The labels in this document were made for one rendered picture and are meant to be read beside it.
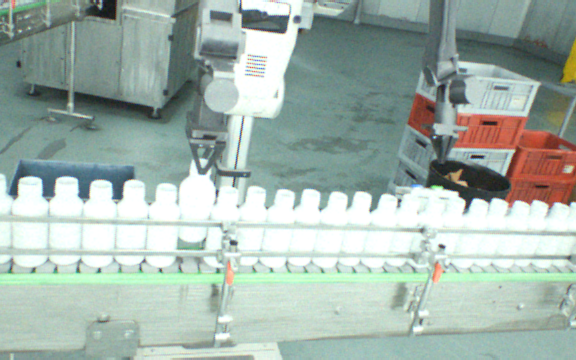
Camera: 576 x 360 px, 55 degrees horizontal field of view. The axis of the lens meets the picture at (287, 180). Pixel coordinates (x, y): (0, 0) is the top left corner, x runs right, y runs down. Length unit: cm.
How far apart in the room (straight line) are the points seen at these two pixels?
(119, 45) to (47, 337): 379
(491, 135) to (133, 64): 284
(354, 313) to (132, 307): 49
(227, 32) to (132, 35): 380
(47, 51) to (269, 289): 407
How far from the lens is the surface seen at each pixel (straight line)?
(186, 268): 114
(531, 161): 405
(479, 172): 341
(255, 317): 121
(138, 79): 481
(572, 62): 1117
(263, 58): 161
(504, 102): 361
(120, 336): 119
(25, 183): 109
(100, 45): 485
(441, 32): 140
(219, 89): 91
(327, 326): 129
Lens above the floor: 164
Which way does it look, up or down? 24 degrees down
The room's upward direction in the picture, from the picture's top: 12 degrees clockwise
